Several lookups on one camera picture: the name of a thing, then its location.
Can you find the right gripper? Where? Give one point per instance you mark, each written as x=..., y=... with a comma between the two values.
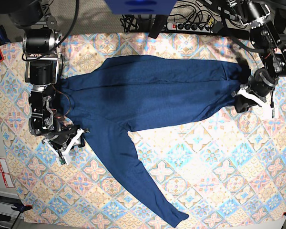
x=70, y=134

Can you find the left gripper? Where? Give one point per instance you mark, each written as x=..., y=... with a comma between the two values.
x=261, y=83

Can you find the blue long-sleeve shirt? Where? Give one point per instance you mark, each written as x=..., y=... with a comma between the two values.
x=139, y=92

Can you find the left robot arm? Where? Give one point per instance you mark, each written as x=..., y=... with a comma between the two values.
x=272, y=52

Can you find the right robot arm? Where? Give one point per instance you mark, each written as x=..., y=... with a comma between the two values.
x=43, y=67

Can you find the patterned tablecloth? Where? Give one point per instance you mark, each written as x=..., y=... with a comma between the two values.
x=226, y=171

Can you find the white red stickers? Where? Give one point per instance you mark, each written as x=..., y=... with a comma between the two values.
x=5, y=174

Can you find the clamp lower left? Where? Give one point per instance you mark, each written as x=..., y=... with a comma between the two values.
x=21, y=208

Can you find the blue box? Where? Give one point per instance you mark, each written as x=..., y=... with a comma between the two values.
x=125, y=7

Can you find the white power strip red switch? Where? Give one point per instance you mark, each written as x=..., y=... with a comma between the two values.
x=197, y=26

